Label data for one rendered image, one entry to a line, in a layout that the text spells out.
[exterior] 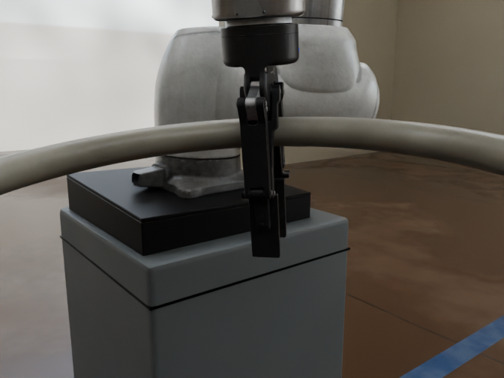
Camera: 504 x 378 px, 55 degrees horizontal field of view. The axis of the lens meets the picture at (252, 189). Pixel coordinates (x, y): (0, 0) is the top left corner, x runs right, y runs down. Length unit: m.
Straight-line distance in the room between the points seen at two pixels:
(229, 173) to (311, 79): 0.21
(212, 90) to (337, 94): 0.21
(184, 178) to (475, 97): 6.47
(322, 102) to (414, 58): 6.83
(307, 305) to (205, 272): 0.23
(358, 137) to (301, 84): 0.37
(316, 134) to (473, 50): 6.74
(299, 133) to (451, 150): 0.14
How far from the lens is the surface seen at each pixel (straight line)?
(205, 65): 0.80
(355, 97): 0.85
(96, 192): 0.84
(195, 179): 0.82
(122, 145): 0.48
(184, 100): 0.81
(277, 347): 0.86
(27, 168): 0.45
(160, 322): 0.70
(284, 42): 0.46
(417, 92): 7.59
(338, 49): 0.84
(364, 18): 7.32
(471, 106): 7.17
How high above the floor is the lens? 1.04
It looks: 12 degrees down
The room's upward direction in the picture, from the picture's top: straight up
